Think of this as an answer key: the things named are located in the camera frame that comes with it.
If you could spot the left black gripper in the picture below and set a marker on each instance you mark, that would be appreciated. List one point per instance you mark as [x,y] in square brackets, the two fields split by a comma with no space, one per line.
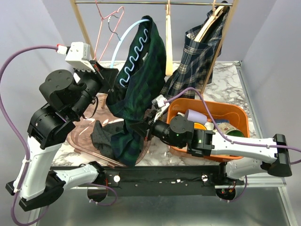
[107,75]

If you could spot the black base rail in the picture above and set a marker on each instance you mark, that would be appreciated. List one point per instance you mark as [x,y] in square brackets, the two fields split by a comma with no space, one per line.
[161,181]

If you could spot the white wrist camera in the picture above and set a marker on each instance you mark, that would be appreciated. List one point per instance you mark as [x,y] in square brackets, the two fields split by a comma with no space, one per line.
[78,57]
[159,106]

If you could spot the orange bowl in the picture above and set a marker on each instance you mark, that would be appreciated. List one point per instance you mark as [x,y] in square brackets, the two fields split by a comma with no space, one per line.
[199,126]

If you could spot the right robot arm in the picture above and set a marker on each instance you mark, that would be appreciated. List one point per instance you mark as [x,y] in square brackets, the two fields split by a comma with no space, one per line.
[255,155]

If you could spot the blue rimmed cup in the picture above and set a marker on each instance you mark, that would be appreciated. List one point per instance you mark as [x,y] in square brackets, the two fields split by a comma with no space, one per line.
[220,121]

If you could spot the green bowl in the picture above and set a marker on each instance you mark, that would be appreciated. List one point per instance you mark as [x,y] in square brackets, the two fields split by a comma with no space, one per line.
[235,133]

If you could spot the empty wooden hanger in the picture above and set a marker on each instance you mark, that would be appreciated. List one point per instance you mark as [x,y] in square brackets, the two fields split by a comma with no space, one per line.
[169,51]

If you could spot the white floral mug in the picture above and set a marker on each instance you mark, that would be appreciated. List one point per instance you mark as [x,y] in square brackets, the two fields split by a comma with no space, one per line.
[227,128]

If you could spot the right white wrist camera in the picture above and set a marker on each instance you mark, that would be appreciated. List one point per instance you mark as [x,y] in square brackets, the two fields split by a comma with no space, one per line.
[159,106]

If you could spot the wooden hanger with skirt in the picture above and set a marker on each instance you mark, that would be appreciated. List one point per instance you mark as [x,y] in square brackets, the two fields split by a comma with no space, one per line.
[217,12]

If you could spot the pink transparent basin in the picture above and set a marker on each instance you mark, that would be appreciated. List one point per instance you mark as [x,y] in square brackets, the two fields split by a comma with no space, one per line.
[80,138]

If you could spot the wooden clothes rack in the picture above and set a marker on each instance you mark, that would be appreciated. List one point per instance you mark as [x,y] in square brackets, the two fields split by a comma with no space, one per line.
[231,6]

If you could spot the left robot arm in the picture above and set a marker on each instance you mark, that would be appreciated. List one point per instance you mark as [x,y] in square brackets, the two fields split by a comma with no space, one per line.
[66,101]

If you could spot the dark grey dotted skirt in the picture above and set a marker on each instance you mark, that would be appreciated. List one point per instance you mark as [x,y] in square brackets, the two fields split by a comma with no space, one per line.
[101,137]

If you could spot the green plaid skirt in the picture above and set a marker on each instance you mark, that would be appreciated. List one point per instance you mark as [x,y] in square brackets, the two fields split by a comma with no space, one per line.
[130,102]

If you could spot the navy beige plaid skirt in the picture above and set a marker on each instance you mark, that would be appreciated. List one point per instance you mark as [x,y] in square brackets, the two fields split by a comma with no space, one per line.
[197,58]

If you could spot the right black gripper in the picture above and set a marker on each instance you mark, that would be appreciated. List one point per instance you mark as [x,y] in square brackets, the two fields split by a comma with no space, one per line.
[142,127]

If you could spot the pink wire hanger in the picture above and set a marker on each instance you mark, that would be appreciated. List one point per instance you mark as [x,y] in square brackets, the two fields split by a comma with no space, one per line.
[118,14]

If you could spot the orange plastic bin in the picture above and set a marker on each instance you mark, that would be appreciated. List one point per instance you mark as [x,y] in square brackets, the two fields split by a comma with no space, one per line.
[234,114]

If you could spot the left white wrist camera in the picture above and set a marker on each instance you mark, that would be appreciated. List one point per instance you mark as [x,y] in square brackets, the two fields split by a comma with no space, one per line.
[78,57]

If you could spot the light blue wavy hanger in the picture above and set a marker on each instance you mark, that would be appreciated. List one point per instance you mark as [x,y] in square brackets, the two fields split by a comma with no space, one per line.
[137,50]

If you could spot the lavender cup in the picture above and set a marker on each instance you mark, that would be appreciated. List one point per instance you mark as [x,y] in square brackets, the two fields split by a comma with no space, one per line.
[195,116]

